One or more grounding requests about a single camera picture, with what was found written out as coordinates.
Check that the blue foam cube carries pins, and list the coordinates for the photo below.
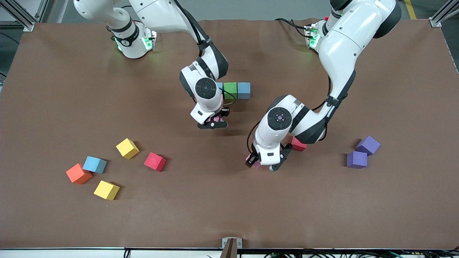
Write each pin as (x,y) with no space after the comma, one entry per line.
(219,86)
(94,164)
(244,90)

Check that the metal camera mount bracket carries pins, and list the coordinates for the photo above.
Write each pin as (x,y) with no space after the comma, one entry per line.
(232,249)

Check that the purple foam cube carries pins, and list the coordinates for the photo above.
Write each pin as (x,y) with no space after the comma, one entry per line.
(368,144)
(356,159)

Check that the orange foam cube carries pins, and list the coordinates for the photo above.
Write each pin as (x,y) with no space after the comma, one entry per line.
(78,173)

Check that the green foam cube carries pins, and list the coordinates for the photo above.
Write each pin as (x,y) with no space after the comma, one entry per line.
(231,87)

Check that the brown table mat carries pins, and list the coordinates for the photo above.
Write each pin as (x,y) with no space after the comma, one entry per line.
(200,208)

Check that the yellow foam cube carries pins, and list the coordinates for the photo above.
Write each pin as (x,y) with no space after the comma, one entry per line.
(127,147)
(106,189)

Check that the red foam cube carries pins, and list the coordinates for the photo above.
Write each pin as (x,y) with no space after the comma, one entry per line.
(299,145)
(155,162)

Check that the pink foam cube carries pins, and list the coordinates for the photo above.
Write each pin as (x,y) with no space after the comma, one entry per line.
(257,165)
(218,117)

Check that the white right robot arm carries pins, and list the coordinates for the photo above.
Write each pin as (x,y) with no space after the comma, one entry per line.
(161,14)

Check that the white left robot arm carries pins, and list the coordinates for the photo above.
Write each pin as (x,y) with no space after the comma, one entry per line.
(340,46)

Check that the aluminium frame post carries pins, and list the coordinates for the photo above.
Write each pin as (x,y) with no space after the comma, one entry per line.
(28,25)
(435,22)

